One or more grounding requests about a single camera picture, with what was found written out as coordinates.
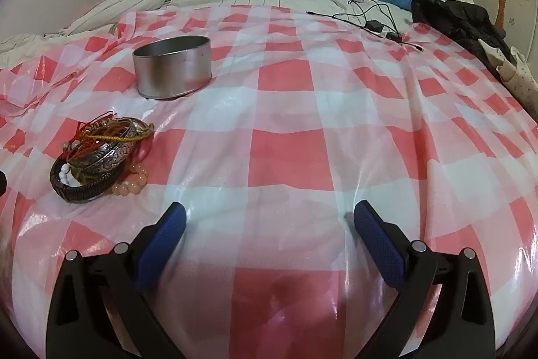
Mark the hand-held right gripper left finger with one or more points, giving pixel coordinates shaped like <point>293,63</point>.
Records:
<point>164,245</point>

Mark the thin silver bangle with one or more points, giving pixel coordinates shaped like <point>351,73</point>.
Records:
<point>134,127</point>

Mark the black jacket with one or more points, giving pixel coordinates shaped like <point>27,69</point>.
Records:
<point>454,18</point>

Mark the white patterned cloth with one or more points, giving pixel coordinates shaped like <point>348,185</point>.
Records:
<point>521,77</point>

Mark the wide carved silver bangle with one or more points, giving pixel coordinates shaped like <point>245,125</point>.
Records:
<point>103,157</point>

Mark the oval silver metal tin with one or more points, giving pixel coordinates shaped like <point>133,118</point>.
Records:
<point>176,69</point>

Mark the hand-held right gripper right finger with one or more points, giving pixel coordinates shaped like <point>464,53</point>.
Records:
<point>378,245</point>

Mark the red white checkered plastic sheet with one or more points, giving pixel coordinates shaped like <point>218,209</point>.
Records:
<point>286,111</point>

